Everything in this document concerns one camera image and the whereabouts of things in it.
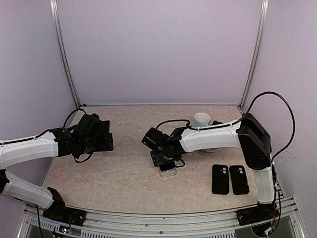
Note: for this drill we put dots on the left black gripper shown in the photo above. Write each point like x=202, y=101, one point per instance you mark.
x=102, y=146

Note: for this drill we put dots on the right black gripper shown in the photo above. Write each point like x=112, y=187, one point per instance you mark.
x=157, y=160

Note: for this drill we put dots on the black smartphone white edge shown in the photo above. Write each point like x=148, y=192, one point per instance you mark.
x=167, y=167

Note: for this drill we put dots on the clear transparent phone case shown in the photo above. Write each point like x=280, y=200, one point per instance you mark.
x=167, y=174

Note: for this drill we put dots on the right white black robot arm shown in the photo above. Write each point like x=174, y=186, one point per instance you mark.
x=245, y=133

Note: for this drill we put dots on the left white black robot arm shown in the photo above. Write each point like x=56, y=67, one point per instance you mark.
x=57, y=142

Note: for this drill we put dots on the black phone case left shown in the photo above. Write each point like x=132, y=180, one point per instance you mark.
x=220, y=179

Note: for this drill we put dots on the black phone case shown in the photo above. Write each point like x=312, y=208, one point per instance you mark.
x=220, y=179
x=239, y=180

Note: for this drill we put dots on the black phone case right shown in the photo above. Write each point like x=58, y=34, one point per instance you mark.
x=239, y=180

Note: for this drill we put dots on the white saucer plate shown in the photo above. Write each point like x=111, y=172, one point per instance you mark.
x=210, y=150

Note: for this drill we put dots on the white blue mug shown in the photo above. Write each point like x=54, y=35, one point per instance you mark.
x=201, y=119

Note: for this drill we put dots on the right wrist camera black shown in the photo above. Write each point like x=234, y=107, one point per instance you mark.
x=155, y=139

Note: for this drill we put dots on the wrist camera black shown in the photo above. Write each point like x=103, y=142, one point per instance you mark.
x=155, y=139
x=91, y=125

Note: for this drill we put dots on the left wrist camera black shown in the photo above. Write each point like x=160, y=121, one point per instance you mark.
x=91, y=125

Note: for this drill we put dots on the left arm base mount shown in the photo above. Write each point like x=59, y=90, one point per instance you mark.
x=59, y=212

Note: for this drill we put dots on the aluminium front rail frame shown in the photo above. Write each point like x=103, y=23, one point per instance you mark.
x=99, y=224

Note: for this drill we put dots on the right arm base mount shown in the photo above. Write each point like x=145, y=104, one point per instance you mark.
x=258, y=213

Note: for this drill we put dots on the right aluminium corner post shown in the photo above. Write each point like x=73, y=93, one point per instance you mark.
x=256, y=53

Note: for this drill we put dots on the aluminium corner post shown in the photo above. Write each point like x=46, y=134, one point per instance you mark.
x=256, y=53
x=62, y=50

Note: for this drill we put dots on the left aluminium corner post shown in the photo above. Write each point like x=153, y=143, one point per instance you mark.
x=62, y=50

